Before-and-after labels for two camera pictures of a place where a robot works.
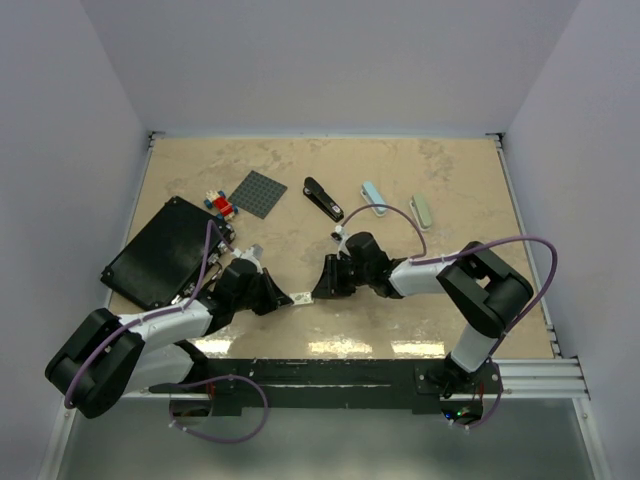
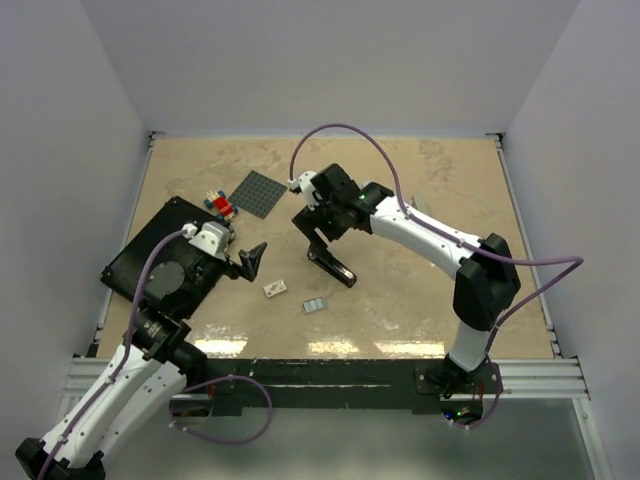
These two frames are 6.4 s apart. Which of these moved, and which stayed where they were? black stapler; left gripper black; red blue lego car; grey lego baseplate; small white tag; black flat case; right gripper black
Moved: black stapler; left gripper black; right gripper black; small white tag
Stayed: black flat case; red blue lego car; grey lego baseplate
